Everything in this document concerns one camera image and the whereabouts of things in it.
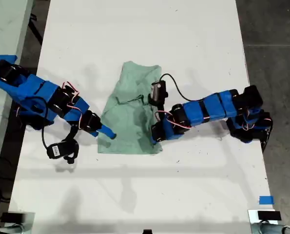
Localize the pale green T-shirt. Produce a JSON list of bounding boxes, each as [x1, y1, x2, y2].
[[97, 60, 164, 156]]

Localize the long blue tape strip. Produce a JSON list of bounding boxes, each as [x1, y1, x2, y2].
[[0, 55, 18, 64]]

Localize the black table clamp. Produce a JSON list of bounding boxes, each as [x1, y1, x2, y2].
[[261, 125, 274, 154]]

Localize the black table brace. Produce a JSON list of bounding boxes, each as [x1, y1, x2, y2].
[[27, 13, 44, 46]]

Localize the small black box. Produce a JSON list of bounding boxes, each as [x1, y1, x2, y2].
[[257, 211, 282, 221], [0, 213, 26, 223]]

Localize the square blue tape piece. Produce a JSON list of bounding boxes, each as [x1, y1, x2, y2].
[[259, 195, 274, 205]]

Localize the pale side table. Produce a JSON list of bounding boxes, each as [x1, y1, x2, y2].
[[0, 0, 35, 191]]

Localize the grey metal clamp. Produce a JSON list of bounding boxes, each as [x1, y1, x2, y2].
[[0, 224, 26, 234], [251, 223, 290, 234]]

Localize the black camera stalk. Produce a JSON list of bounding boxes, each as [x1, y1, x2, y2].
[[63, 125, 78, 143], [155, 103, 165, 122]]

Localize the black camera box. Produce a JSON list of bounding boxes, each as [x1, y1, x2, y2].
[[148, 80, 169, 106], [46, 139, 80, 164]]

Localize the black camera cable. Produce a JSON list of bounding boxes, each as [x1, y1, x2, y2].
[[25, 96, 50, 151], [158, 74, 205, 102]]

